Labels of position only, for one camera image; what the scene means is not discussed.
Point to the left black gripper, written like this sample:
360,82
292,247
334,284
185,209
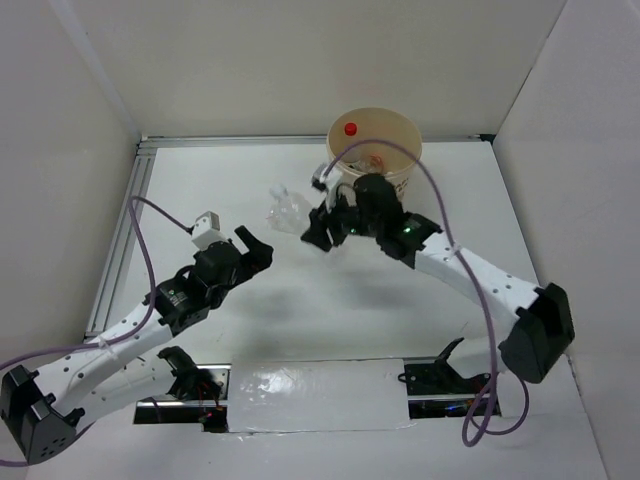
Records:
256,259

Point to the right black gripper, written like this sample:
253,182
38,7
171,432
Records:
320,220

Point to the clear bottle white cap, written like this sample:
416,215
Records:
289,212

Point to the red cola label bottle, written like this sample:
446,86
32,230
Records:
368,164

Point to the red cap red label bottle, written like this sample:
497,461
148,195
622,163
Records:
350,129

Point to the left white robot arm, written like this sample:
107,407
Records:
48,408

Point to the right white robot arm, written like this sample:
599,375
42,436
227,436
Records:
533,325

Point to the beige paper bucket bin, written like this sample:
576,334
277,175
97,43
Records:
381,131

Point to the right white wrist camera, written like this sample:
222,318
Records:
326,181

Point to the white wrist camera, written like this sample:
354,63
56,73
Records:
326,181
206,231

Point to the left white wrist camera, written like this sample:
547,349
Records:
206,231

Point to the aluminium frame rail left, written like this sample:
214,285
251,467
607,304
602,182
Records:
119,254

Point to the aluminium frame rail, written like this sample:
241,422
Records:
119,254
156,142

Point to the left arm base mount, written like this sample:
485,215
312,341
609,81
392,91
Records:
200,406

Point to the aluminium frame rail back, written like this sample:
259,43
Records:
156,142

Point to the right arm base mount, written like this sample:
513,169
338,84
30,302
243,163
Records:
436,390

